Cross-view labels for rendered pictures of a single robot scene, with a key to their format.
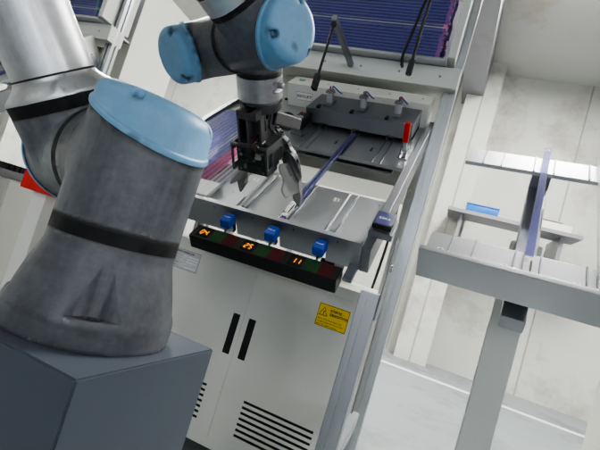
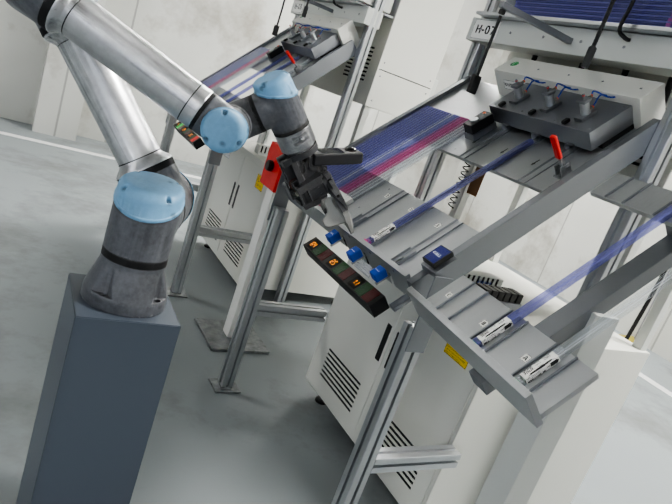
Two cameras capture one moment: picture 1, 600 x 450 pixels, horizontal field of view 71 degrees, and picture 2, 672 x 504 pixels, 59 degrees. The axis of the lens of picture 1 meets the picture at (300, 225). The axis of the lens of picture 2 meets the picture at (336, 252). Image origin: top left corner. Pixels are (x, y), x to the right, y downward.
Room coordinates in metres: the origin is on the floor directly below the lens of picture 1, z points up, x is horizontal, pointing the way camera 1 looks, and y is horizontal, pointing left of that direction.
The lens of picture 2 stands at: (-0.19, -0.72, 1.03)
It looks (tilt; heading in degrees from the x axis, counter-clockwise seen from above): 15 degrees down; 37
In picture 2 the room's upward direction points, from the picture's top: 20 degrees clockwise
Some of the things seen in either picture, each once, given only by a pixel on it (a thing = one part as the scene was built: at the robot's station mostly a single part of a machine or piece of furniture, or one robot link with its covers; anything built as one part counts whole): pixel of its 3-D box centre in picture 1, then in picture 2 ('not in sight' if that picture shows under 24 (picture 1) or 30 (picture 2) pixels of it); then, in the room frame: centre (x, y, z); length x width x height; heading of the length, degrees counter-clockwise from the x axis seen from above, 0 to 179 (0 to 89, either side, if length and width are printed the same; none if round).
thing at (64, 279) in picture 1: (104, 276); (130, 274); (0.40, 0.17, 0.60); 0.15 x 0.15 x 0.10
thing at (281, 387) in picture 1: (270, 348); (457, 374); (1.55, -0.03, 0.31); 0.70 x 0.65 x 0.62; 71
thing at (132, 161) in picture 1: (138, 160); (146, 214); (0.41, 0.17, 0.72); 0.13 x 0.12 x 0.14; 46
